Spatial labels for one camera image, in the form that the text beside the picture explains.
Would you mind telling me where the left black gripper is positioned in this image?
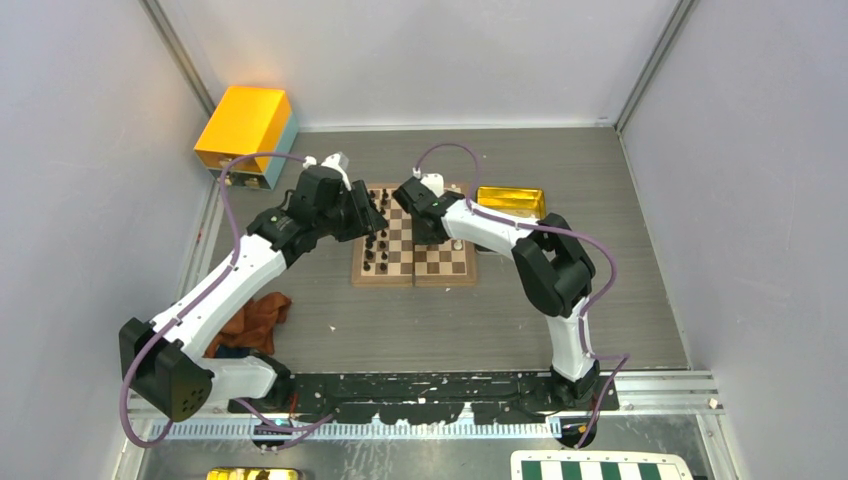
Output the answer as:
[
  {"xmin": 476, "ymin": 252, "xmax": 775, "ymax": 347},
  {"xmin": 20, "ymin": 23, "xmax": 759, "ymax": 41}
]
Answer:
[{"xmin": 315, "ymin": 180, "xmax": 387, "ymax": 243}]

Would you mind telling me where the wooden chess board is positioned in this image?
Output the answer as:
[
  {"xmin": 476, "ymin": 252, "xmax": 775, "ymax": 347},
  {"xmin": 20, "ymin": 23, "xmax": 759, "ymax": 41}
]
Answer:
[{"xmin": 351, "ymin": 183, "xmax": 478, "ymax": 288}]

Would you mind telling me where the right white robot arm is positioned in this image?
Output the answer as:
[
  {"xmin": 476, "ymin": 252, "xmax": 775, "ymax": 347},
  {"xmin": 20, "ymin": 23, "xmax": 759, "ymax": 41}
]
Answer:
[{"xmin": 392, "ymin": 177, "xmax": 599, "ymax": 411}]

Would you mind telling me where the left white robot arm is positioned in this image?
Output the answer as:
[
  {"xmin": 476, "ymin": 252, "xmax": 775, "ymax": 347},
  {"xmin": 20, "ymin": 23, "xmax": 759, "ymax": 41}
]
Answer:
[{"xmin": 119, "ymin": 152, "xmax": 387, "ymax": 422}]

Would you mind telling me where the green white checkered board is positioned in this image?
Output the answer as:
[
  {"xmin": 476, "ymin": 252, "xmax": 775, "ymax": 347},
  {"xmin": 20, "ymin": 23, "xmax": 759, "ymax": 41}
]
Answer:
[{"xmin": 510, "ymin": 450, "xmax": 694, "ymax": 480}]

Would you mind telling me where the gold tin tray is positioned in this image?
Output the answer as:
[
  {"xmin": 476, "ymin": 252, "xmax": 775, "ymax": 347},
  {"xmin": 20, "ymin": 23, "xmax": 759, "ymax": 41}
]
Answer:
[{"xmin": 475, "ymin": 186, "xmax": 547, "ymax": 220}]

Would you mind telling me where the yellow teal drawer box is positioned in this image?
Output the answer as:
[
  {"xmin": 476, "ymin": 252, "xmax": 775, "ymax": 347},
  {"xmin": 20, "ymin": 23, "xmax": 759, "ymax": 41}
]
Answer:
[{"xmin": 194, "ymin": 85, "xmax": 299, "ymax": 177}]

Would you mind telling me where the orange cloth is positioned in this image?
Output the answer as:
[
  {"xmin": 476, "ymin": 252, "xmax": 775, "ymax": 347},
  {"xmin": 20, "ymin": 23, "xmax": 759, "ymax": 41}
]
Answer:
[{"xmin": 203, "ymin": 292, "xmax": 292, "ymax": 358}]

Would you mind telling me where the gold tin front edge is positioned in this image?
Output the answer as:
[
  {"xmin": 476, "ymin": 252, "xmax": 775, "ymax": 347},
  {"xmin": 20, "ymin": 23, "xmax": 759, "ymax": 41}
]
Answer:
[{"xmin": 206, "ymin": 467, "xmax": 304, "ymax": 480}]

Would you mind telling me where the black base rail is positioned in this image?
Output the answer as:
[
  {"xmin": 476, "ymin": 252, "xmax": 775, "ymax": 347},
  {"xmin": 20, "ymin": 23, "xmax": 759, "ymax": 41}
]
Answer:
[{"xmin": 248, "ymin": 371, "xmax": 620, "ymax": 426}]

